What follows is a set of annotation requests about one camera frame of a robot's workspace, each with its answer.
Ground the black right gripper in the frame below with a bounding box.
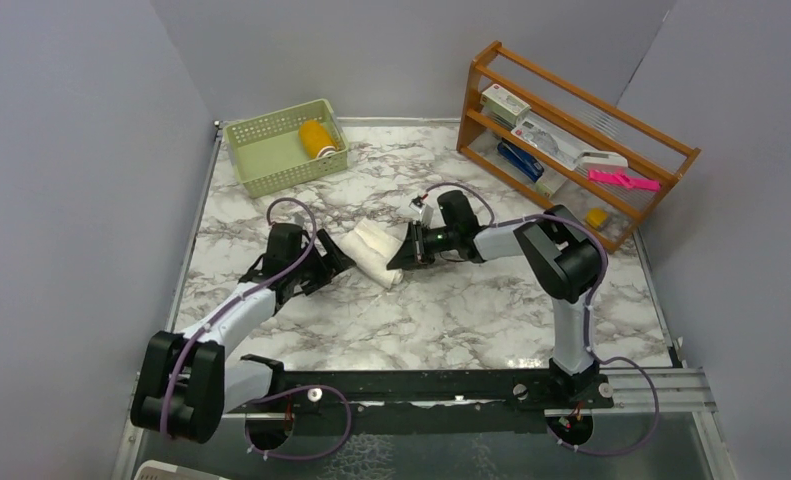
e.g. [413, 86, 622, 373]
[387, 220, 457, 272]

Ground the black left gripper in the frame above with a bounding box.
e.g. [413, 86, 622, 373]
[289, 229, 355, 294]

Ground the white towel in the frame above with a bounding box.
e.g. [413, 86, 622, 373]
[337, 218, 403, 290]

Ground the yellow brown bear towel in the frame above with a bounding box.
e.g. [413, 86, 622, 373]
[298, 119, 337, 159]

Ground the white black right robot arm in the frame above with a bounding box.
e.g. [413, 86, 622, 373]
[386, 190, 607, 407]

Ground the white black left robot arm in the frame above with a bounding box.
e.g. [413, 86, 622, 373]
[129, 223, 356, 444]

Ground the light green plastic basket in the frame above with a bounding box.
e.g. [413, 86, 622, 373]
[224, 99, 349, 198]

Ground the blue flat object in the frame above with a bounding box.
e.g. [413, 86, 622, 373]
[496, 140, 544, 183]

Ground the white green small box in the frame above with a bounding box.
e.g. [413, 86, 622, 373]
[480, 83, 531, 128]

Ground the orange wooden shelf rack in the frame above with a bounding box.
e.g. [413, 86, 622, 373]
[456, 41, 701, 253]

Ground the yellow grey sponge block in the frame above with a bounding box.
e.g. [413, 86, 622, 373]
[585, 208, 612, 231]

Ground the pink clip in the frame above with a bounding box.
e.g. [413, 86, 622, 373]
[587, 170, 661, 192]

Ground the white device on shelf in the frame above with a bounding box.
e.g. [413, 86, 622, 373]
[577, 150, 629, 173]

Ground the white basket at bottom edge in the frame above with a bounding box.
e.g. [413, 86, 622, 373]
[133, 460, 228, 480]

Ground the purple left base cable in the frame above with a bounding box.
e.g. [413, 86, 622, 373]
[243, 384, 355, 463]

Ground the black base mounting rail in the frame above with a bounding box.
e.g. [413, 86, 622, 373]
[224, 369, 614, 436]

